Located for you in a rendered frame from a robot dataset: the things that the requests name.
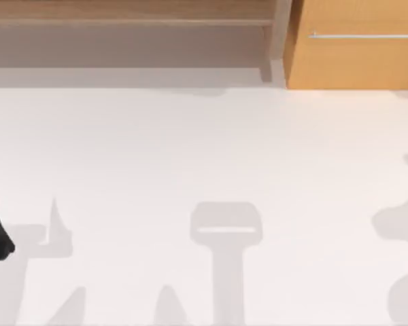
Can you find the open wooden shelf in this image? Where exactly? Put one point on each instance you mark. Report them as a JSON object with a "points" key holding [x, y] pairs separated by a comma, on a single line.
{"points": [[129, 30]]}

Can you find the wooden cupboard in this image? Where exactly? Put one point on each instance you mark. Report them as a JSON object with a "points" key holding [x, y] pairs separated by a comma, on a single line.
{"points": [[353, 64]]}

